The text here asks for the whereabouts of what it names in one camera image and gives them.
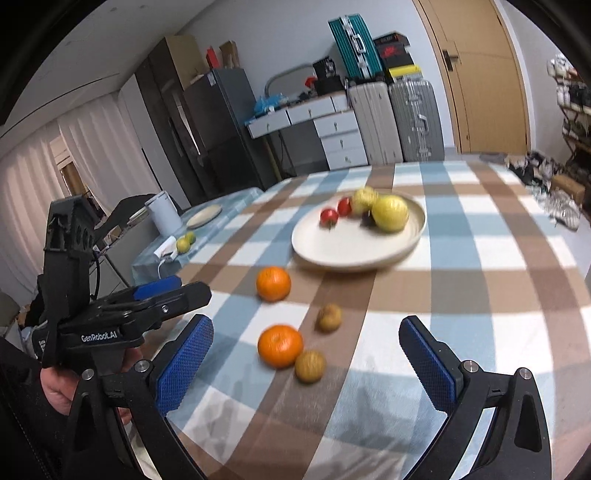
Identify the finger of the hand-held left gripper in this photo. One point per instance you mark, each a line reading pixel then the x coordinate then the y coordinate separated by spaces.
pixel 154 287
pixel 184 297

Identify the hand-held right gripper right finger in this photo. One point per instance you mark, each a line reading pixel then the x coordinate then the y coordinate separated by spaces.
pixel 429 364

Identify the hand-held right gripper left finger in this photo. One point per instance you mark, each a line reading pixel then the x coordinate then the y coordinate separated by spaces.
pixel 184 364

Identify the orange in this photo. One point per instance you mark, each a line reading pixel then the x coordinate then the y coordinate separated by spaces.
pixel 274 284
pixel 280 346

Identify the wrinkled brown fruit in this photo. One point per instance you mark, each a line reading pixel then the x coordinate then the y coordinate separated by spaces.
pixel 329 317

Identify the round brown fruit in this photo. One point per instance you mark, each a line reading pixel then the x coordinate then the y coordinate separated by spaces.
pixel 310 366

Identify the large cream plate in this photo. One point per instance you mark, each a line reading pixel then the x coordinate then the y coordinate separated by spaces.
pixel 346 244

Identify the yellow guava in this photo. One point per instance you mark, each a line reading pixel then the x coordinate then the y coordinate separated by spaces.
pixel 390 213

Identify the dark purple plum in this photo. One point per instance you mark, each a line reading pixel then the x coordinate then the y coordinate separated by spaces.
pixel 368 219

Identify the red tomato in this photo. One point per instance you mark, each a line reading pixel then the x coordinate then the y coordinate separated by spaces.
pixel 344 206
pixel 328 216

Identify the green guava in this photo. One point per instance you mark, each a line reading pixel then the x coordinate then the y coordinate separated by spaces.
pixel 364 197

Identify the person's left forearm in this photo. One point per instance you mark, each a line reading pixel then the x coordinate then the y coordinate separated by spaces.
pixel 27 415

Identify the person's left hand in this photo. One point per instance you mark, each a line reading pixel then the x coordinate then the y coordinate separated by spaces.
pixel 57 387

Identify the small green citrus fruit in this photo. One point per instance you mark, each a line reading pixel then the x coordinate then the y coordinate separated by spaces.
pixel 191 237
pixel 183 245

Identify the white canister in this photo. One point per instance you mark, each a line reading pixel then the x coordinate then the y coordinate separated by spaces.
pixel 164 214

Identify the small white bowl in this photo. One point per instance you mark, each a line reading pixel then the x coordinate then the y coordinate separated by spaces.
pixel 137 216

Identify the black chair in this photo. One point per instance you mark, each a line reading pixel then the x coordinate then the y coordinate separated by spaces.
pixel 124 210

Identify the small cream plate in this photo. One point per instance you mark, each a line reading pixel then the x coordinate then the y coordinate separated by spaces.
pixel 203 217

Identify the brown blue checked tablecloth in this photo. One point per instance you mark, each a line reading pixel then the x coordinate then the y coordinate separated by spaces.
pixel 461 286

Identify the light blue tablecloth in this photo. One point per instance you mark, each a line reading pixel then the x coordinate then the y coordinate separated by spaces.
pixel 240 199

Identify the white curtains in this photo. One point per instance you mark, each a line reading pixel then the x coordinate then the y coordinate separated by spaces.
pixel 92 175

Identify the dark grey fridge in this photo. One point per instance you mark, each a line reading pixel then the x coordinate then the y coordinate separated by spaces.
pixel 221 129

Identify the dark brown wardrobe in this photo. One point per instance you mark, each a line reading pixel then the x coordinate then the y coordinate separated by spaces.
pixel 161 101

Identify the scattered sneakers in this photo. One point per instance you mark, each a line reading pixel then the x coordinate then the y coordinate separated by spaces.
pixel 554 203

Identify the blue plastic bag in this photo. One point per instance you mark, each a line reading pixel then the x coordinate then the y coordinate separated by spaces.
pixel 268 104

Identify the white desk with drawers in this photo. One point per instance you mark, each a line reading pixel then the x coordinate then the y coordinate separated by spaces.
pixel 339 138

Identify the small cardboard box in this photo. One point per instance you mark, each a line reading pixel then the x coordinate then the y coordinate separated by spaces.
pixel 568 184

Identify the red bag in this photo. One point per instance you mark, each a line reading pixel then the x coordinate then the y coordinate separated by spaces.
pixel 213 57

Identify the brown paper bag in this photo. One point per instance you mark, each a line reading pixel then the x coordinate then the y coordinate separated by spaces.
pixel 229 55

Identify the silver suitcase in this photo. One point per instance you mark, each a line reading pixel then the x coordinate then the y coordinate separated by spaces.
pixel 418 120

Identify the beige suitcase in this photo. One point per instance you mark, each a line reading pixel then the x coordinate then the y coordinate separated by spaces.
pixel 375 124

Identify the wooden shoe rack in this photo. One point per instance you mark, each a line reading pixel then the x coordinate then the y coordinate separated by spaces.
pixel 575 134

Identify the tan wooden door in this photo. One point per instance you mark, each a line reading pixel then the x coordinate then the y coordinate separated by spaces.
pixel 480 78

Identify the yellow and black shoe box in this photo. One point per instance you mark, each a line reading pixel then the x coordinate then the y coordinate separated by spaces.
pixel 404 71

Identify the teal suitcase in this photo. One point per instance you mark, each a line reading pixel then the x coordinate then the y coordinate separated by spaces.
pixel 355 48

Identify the rows of assorted shoes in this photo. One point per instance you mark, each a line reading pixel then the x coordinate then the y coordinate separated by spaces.
pixel 570 92

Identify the black and red shoe box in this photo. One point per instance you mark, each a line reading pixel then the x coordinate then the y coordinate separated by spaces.
pixel 391 39

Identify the grey arched frame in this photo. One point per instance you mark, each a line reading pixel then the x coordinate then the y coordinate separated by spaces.
pixel 281 74

